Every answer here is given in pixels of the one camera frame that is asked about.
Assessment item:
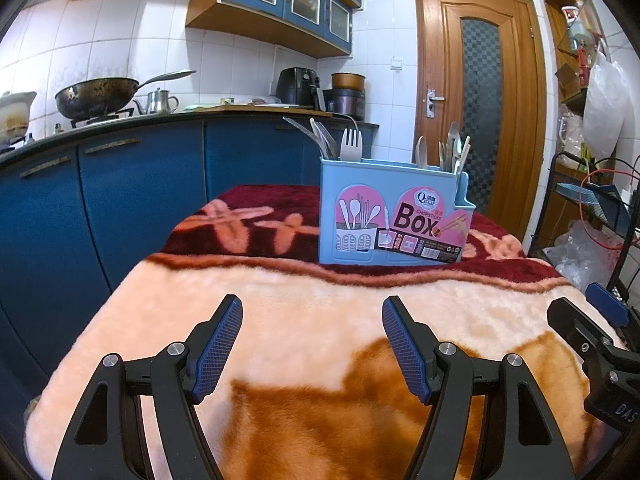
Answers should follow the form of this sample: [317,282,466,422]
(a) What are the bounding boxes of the blue patterned box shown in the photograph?
[556,182,632,229]

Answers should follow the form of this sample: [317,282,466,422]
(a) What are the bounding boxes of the black air fryer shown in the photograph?
[276,67,323,109]

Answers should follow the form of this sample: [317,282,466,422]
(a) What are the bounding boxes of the white enamel pot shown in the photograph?
[0,91,38,146]

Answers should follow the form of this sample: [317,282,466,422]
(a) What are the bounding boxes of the metal kettle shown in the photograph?
[132,88,180,116]

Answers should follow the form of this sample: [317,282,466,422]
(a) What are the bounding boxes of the clear plastic bag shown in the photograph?
[547,220,621,292]

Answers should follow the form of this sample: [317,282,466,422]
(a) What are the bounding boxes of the blue kitchen base cabinets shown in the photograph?
[0,110,378,376]

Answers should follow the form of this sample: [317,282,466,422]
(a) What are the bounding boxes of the plush red and peach blanket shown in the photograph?
[25,185,628,480]

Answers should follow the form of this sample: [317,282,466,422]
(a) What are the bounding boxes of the white plastic bag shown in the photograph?
[582,40,635,160]

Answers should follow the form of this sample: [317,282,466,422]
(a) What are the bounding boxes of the cream plastic fork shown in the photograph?
[341,129,364,162]

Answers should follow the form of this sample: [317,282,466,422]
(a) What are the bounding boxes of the metal door handle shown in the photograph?
[426,88,446,119]

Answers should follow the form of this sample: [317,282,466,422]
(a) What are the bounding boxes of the light blue utensil box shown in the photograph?
[319,157,477,266]

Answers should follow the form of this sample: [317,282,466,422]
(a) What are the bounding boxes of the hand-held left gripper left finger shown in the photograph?
[51,294,244,480]

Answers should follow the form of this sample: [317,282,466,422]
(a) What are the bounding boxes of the gas stove grate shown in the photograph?
[70,107,137,129]

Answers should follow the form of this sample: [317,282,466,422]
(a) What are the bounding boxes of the black wire rack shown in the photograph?
[529,152,640,308]

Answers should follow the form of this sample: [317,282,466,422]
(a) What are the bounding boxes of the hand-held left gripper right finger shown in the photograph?
[381,296,577,480]

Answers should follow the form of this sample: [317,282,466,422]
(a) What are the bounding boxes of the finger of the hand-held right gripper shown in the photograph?
[546,297,618,367]
[586,282,632,329]

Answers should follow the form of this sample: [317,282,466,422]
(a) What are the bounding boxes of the brown rice cooker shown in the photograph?
[322,73,367,114]

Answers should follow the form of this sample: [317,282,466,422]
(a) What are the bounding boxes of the black wok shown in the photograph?
[54,70,197,121]

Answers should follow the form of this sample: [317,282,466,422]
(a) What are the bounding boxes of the red cable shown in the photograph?
[577,157,640,247]

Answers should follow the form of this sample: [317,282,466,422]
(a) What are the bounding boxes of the wooden door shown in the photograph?
[414,0,548,243]

